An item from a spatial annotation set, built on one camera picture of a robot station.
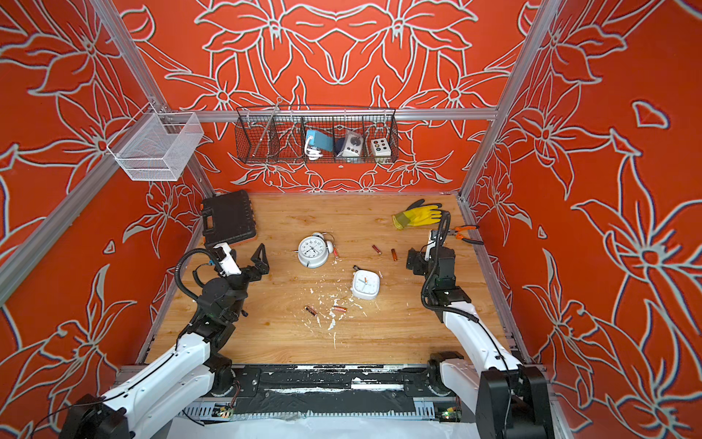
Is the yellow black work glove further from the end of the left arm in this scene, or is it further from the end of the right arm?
the end of the left arm

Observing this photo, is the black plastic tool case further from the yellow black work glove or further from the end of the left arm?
the yellow black work glove

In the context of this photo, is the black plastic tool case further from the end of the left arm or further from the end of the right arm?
the end of the right arm

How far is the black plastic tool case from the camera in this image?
1.02 metres

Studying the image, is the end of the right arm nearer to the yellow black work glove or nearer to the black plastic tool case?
the yellow black work glove
